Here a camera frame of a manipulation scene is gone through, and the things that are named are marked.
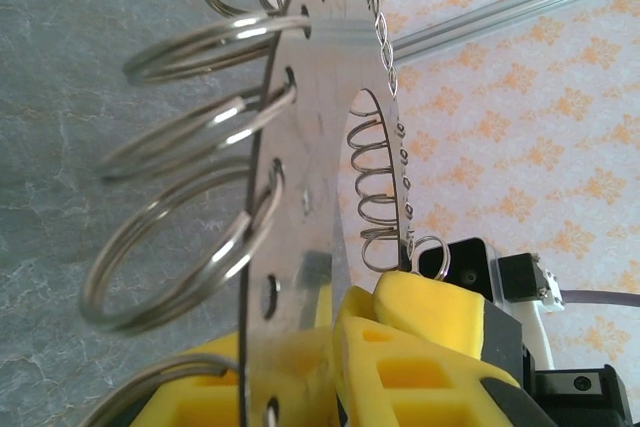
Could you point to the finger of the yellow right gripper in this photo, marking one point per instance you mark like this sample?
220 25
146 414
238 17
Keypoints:
430 312
465 267

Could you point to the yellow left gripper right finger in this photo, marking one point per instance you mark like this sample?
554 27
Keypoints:
400 347

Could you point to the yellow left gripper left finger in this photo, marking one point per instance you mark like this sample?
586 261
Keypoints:
200 392

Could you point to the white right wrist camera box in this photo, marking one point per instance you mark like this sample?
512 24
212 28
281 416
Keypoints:
535 297

